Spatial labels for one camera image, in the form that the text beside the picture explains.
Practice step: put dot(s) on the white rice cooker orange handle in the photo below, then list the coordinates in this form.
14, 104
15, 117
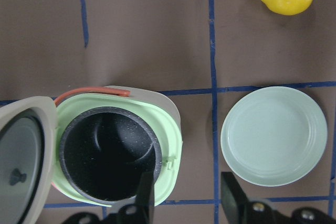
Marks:
92, 144

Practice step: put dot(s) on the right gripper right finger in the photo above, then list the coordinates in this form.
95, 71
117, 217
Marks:
238, 208

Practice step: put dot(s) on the green plate near right arm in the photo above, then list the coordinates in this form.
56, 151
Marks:
274, 136

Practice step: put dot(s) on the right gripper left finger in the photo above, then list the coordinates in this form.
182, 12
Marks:
142, 209

